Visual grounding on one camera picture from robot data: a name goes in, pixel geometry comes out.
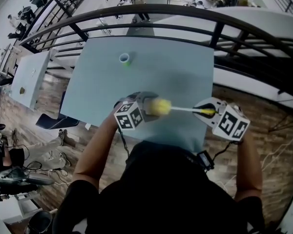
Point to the small olive bowl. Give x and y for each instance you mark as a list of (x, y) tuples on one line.
[(22, 90)]

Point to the dark blue chair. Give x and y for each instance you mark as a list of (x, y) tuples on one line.
[(56, 122)]

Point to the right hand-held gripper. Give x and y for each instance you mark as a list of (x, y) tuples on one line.
[(230, 123)]

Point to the green cup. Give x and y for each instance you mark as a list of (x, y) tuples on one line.
[(125, 58)]

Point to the person's left forearm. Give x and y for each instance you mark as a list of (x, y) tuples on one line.
[(95, 152)]

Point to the person's right forearm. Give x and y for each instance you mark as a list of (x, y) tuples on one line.
[(249, 169)]

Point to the wooden table with metal legs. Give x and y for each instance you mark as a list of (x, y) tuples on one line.
[(283, 124)]

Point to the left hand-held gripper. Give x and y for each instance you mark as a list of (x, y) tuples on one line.
[(127, 116)]

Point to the grey waste bin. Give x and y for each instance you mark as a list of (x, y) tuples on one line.
[(40, 222)]

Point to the person's black shirt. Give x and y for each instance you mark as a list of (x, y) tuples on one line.
[(161, 203)]

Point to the black metal railing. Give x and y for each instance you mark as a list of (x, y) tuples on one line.
[(218, 30)]

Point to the white table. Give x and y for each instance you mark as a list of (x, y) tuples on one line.
[(31, 77)]

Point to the black chest-worn device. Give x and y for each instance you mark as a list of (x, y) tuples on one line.
[(205, 160)]

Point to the yellow sponge brush white handle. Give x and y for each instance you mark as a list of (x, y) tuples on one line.
[(161, 106)]

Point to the white paper slip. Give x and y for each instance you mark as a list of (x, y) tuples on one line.
[(88, 126)]

